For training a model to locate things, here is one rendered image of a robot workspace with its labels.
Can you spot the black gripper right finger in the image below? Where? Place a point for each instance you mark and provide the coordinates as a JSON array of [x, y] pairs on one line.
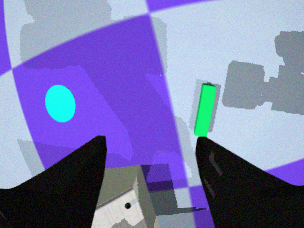
[[241, 195]]

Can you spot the cyan circle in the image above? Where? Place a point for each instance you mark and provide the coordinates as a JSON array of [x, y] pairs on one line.
[[60, 103]]

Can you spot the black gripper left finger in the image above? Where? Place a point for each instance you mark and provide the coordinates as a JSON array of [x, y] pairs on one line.
[[64, 196]]

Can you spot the green rectangular post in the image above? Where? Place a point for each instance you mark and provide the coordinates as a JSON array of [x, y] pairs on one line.
[[207, 94]]

